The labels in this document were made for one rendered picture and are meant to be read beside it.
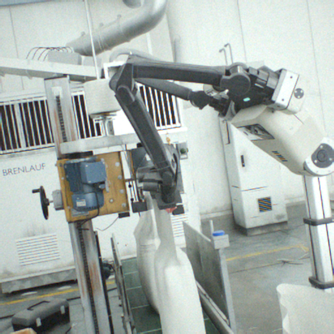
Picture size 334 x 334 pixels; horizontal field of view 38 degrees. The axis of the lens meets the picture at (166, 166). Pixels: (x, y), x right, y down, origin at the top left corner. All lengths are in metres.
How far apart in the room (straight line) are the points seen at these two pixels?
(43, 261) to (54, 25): 3.07
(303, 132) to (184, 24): 4.07
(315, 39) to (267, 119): 5.63
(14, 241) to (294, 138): 3.97
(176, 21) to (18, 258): 3.13
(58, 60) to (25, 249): 1.97
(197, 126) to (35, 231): 2.66
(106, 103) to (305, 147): 0.94
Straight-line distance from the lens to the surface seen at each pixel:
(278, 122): 1.81
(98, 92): 2.32
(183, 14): 5.84
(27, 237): 5.34
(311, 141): 1.92
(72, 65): 4.95
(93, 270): 2.63
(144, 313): 2.98
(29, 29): 6.76
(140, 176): 2.21
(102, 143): 2.35
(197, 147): 6.68
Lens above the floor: 1.35
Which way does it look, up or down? 3 degrees down
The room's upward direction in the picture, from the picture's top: 9 degrees counter-clockwise
